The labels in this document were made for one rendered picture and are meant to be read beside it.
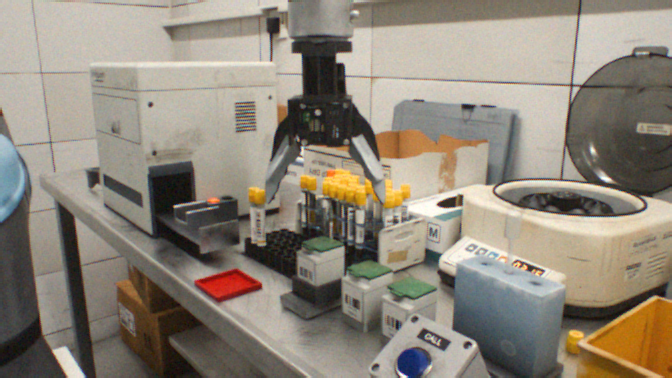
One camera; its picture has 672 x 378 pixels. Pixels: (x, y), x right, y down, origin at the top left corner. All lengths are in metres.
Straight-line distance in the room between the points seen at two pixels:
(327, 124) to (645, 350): 0.38
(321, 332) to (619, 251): 0.36
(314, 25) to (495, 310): 0.35
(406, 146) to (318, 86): 0.64
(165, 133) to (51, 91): 1.32
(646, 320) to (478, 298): 0.15
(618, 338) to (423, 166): 0.50
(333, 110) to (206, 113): 0.42
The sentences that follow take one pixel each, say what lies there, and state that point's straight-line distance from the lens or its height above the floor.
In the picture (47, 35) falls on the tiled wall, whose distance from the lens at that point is 2.21.
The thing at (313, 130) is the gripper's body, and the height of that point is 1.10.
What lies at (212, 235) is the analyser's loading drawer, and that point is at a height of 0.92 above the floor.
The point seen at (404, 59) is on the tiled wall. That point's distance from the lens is 1.27.
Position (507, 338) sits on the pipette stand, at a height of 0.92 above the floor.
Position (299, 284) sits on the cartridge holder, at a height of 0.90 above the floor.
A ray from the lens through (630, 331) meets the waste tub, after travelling 0.51.
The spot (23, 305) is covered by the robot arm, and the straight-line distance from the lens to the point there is 0.41.
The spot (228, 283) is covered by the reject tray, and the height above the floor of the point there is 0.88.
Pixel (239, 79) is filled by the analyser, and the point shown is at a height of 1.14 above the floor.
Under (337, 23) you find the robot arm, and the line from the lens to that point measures 0.58.
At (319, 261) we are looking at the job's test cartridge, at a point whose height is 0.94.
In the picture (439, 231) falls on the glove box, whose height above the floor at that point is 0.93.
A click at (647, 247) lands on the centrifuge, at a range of 0.74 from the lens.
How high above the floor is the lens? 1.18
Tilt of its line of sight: 14 degrees down
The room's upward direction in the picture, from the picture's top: straight up
